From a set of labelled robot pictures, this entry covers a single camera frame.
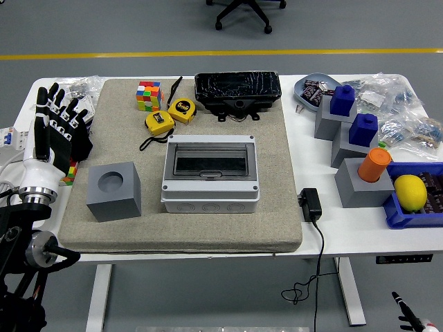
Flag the white circuit breaker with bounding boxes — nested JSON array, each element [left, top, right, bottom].
[[0, 126, 35, 160]]

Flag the blue bottle-shaped block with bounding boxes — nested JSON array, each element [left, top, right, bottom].
[[348, 113, 379, 146], [329, 84, 356, 117]]

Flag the grey electrical enclosure box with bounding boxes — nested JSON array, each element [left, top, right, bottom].
[[161, 134, 261, 214]]

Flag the grey-brown mat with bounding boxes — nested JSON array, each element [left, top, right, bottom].
[[57, 78, 304, 255]]

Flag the smoky transparent hinged box lid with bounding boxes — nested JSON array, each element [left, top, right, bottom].
[[165, 135, 257, 181]]

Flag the yellow lemon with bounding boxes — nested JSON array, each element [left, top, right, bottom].
[[394, 174, 428, 212]]

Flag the white wall socket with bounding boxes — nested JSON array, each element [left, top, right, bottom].
[[78, 95, 96, 122]]

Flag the blue-grey dish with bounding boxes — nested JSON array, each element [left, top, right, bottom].
[[293, 72, 342, 113]]

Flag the black power adapter plug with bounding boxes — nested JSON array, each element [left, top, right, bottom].
[[298, 187, 323, 222]]

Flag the black cloth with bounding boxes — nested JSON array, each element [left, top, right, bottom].
[[71, 117, 94, 163]]

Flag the black adapter cord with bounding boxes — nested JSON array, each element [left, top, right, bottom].
[[280, 217, 326, 332]]

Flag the small colourful puzzle cube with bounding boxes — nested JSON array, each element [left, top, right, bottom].
[[58, 157, 79, 187]]

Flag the black plastic tray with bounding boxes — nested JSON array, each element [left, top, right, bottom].
[[193, 71, 282, 122]]

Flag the dark brown component packs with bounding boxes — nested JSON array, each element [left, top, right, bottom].
[[417, 171, 443, 214]]

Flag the grey block with round hole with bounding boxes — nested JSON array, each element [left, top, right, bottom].
[[85, 161, 142, 223]]

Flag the blue plastic bin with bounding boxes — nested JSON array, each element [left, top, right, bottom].
[[382, 161, 443, 230]]

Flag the black table control panel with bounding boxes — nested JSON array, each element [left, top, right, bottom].
[[376, 255, 434, 266]]

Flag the large clear bag of parts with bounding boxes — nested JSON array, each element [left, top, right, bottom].
[[356, 72, 425, 117]]

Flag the yellow tape measure black label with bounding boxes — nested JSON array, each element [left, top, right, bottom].
[[167, 76, 197, 124]]

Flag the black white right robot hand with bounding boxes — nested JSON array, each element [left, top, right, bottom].
[[390, 291, 440, 332]]

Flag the large colourful puzzle cube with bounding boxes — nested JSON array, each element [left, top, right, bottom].
[[135, 81, 164, 112]]

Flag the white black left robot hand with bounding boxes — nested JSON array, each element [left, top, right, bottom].
[[21, 82, 89, 191]]

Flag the grey block holder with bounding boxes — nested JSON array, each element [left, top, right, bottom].
[[330, 122, 380, 169], [314, 95, 358, 141], [334, 157, 395, 209]]

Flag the orange cylinder battery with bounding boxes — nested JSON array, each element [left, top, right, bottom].
[[358, 147, 393, 183]]

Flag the white table leg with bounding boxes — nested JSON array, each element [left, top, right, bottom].
[[334, 257, 368, 326], [85, 264, 114, 332]]

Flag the yellow tape measure looped strap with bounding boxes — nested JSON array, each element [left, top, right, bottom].
[[139, 111, 177, 152]]

